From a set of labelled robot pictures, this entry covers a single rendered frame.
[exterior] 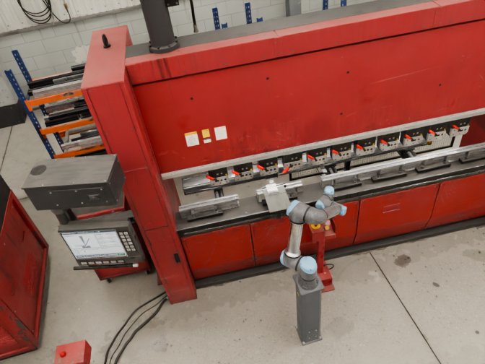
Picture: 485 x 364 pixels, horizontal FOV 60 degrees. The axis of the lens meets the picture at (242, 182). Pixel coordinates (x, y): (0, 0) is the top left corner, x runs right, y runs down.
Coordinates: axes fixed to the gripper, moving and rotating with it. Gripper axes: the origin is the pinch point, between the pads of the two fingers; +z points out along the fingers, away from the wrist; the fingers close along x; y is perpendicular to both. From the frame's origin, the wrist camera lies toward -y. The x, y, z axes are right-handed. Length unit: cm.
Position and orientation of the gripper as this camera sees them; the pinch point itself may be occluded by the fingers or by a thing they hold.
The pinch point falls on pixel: (328, 219)
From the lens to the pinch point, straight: 344.6
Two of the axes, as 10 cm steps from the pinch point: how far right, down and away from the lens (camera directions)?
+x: -9.8, 2.1, -0.5
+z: 1.0, 6.7, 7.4
